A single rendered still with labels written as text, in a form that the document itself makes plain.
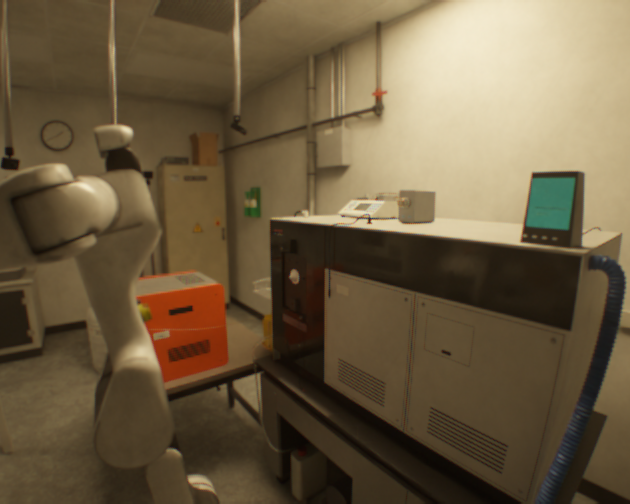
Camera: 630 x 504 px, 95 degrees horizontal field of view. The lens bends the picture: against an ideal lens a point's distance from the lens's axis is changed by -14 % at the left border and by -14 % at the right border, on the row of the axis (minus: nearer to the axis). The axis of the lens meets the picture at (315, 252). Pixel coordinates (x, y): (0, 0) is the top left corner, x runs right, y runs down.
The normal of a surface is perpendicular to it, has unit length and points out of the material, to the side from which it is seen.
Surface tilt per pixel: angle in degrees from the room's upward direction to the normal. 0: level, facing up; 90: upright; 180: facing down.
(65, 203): 81
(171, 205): 90
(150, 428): 90
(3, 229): 87
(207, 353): 90
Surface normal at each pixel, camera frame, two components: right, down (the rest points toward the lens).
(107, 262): 0.67, 0.32
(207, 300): 0.62, 0.13
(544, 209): -0.81, -0.07
